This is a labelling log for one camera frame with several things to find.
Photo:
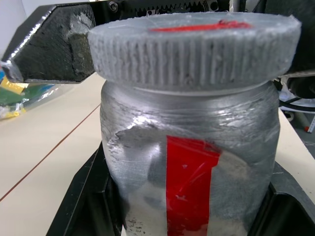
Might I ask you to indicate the grey jar with red tape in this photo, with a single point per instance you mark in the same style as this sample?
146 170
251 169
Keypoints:
192 137

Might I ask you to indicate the grey ribbed jar lid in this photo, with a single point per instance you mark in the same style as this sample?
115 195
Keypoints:
192 49

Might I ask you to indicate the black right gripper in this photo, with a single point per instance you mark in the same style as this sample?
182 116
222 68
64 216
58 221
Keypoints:
137 7

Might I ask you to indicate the bag of colourful items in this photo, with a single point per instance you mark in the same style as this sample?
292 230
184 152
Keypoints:
27 98

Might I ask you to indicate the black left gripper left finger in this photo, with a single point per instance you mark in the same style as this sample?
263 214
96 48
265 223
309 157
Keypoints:
83 196

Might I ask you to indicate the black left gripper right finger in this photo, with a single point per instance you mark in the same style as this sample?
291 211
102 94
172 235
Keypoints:
285 204

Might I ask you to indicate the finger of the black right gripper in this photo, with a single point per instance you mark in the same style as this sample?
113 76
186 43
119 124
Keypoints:
49 49
306 37

